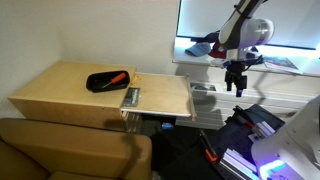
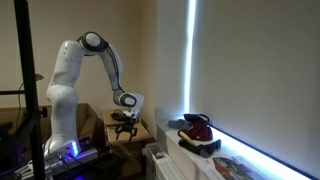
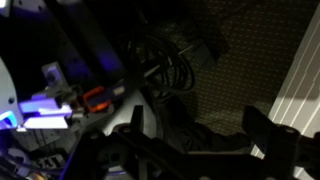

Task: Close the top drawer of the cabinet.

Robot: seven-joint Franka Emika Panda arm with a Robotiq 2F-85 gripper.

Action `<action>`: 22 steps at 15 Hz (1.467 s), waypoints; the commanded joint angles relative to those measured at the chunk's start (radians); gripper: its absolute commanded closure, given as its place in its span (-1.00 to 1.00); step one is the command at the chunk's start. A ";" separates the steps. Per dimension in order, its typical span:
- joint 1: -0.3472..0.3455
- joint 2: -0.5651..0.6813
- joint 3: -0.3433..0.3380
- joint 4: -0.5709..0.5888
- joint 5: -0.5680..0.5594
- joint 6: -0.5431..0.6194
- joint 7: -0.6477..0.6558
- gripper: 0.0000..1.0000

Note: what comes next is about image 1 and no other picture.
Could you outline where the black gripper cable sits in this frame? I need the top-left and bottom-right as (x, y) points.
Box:
(244, 54), (265, 73)

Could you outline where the robot base platform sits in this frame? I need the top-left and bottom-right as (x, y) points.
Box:
(212, 103), (288, 180)

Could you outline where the white wall radiator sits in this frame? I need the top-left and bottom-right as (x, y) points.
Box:
(174, 79), (320, 132)

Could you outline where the small magazine on radiator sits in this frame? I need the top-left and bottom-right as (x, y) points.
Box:
(190, 81), (218, 93)

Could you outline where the light blue cap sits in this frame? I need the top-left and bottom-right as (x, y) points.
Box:
(184, 42), (213, 57)

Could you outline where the brown leather sofa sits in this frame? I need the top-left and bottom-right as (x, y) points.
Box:
(0, 117), (154, 180)

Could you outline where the wooden cabinet drawer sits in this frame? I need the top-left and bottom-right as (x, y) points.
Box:
(119, 72), (198, 122)

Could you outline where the dark flat pack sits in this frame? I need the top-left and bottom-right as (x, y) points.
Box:
(122, 86), (142, 108)

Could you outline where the orange black clamp tool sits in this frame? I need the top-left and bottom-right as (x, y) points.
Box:
(198, 128), (220, 164)

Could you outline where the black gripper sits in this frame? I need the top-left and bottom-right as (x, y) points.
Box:
(223, 60), (249, 98)

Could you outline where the maroon cap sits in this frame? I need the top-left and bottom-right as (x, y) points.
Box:
(210, 40), (232, 61)

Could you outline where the black cap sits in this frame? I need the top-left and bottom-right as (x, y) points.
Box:
(189, 31), (221, 44)

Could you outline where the colourful magazine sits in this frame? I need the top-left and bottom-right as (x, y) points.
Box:
(262, 55), (304, 75)

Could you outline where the orange handled screwdriver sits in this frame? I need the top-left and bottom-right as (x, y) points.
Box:
(101, 72), (128, 90)

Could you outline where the small yellow tag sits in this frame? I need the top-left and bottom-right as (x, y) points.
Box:
(130, 74), (143, 86)

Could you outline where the white window sill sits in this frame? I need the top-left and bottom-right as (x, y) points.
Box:
(172, 35), (320, 78)

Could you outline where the light wooden cabinet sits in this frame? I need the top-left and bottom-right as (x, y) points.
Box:
(7, 60), (138, 132)

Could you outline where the black plastic tray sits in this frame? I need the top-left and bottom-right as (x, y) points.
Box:
(85, 69), (131, 94)

